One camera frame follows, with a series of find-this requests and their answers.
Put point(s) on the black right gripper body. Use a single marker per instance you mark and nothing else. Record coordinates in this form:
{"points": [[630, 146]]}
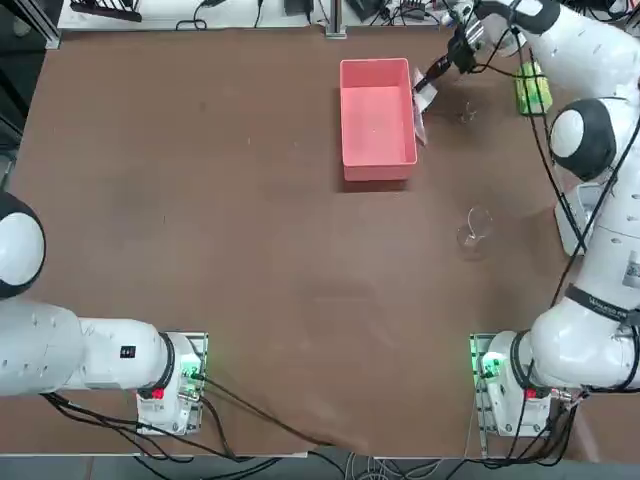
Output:
{"points": [[461, 50]]}

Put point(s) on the white paper tissue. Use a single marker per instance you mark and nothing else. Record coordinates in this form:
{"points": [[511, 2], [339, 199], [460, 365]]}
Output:
{"points": [[422, 112]]}

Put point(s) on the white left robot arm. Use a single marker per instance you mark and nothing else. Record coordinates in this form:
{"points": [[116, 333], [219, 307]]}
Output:
{"points": [[50, 345]]}

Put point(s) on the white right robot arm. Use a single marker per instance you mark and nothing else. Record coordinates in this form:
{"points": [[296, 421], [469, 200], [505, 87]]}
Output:
{"points": [[575, 330]]}

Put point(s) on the pink plastic rectangular container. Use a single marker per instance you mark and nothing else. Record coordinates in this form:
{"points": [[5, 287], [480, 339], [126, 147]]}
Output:
{"points": [[375, 120]]}

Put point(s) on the green tissue pack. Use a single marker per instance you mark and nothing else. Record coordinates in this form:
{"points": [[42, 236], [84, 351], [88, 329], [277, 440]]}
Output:
{"points": [[534, 92]]}

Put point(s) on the large clear glass beaker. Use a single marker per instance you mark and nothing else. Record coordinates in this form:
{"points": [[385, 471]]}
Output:
{"points": [[475, 230]]}

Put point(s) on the white swing-lid bin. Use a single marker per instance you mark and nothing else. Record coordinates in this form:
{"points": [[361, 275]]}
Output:
{"points": [[565, 235]]}

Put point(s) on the large black power adapter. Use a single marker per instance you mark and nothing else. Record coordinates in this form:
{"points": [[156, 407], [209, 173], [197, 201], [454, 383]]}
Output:
{"points": [[367, 9]]}

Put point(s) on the small black power adapter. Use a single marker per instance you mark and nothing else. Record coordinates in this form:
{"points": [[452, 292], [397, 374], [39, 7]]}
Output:
{"points": [[298, 6]]}

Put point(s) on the white bench with electronics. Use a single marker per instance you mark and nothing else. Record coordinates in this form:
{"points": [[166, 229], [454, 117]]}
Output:
{"points": [[235, 12]]}

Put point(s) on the aluminium profile post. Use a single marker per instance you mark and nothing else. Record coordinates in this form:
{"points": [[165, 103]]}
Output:
{"points": [[336, 20]]}

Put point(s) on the aluminium frame rail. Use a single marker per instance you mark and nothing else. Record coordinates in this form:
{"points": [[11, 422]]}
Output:
{"points": [[37, 25]]}

